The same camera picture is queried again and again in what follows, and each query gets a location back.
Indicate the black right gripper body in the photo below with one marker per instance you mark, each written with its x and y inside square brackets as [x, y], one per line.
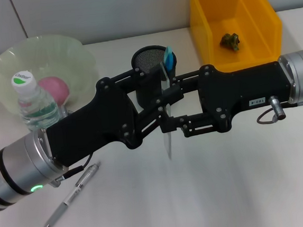
[244, 86]

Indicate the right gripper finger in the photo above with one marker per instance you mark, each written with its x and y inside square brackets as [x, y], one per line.
[172, 93]
[169, 124]

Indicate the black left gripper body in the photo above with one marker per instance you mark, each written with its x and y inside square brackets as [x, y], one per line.
[94, 123]

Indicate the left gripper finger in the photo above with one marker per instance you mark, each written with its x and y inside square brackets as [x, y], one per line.
[127, 78]
[146, 119]

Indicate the clear plastic ruler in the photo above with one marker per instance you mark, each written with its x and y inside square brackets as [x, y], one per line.
[168, 144]

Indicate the blue scissors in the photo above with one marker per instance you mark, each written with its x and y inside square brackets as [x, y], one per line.
[168, 60]

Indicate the clear water bottle green label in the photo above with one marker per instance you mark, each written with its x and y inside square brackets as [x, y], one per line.
[37, 107]

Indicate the silver ballpoint pen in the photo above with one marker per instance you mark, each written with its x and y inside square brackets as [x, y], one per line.
[69, 200]

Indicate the black mesh pen holder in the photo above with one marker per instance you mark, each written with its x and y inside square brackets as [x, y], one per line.
[149, 58]

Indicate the pale green wavy fruit plate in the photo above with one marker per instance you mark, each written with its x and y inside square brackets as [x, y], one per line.
[56, 52]

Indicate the yellow plastic storage bin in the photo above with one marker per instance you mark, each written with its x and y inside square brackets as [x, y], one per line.
[205, 34]

